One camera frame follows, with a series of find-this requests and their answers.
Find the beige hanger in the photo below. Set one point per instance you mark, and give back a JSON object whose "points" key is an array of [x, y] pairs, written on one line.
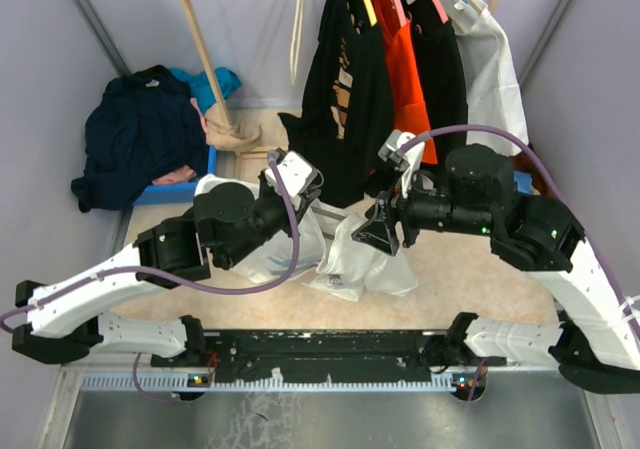
{"points": [[296, 39]]}

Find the navy blue garment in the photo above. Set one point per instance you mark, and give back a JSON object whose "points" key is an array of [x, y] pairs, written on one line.
{"points": [[144, 128]]}

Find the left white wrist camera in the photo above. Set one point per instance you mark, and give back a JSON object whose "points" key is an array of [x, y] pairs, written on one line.
{"points": [[287, 172]]}

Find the blue plastic basket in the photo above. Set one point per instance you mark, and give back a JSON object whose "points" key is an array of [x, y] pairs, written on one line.
{"points": [[180, 191]]}

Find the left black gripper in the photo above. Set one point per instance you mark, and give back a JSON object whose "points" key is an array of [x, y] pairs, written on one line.
{"points": [[310, 194]]}

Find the white t shirt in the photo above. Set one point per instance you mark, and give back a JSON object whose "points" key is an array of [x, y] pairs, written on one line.
{"points": [[343, 267]]}

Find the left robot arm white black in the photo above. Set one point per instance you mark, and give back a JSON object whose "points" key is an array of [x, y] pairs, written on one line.
{"points": [[67, 321]]}

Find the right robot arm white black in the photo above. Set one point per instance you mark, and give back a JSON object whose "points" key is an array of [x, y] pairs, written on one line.
{"points": [[592, 347]]}

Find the white hanging shirt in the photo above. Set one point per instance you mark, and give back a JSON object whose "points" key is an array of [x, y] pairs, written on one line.
{"points": [[492, 89]]}

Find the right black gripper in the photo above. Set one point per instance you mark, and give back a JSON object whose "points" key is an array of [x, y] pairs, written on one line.
{"points": [[378, 231]]}

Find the brown garment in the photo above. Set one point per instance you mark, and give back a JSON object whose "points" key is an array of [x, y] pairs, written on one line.
{"points": [[524, 163]]}

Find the orange hanging shirt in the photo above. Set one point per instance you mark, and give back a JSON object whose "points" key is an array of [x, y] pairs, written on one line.
{"points": [[409, 103]]}

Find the wooden clothes rack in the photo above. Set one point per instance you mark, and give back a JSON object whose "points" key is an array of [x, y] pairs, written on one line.
{"points": [[210, 64]]}

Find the teal garment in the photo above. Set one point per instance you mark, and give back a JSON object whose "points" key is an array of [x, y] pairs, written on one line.
{"points": [[201, 88]]}

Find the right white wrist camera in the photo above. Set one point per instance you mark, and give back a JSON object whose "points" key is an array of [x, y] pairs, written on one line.
{"points": [[404, 151]]}

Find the beige garment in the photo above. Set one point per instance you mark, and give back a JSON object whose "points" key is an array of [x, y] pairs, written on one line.
{"points": [[229, 138]]}

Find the black printed hanging shirt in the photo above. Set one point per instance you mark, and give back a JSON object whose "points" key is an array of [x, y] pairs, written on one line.
{"points": [[347, 106]]}

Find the blue yellow printed garment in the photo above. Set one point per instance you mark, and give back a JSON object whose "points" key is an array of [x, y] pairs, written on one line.
{"points": [[524, 182]]}

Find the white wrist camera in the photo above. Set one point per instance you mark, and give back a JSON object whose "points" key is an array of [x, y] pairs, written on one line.
{"points": [[404, 151], [287, 172]]}

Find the pink garment in basket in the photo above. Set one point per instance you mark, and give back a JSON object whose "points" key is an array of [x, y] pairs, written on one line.
{"points": [[175, 175]]}

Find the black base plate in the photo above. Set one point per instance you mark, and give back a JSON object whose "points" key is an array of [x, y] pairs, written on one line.
{"points": [[358, 356]]}

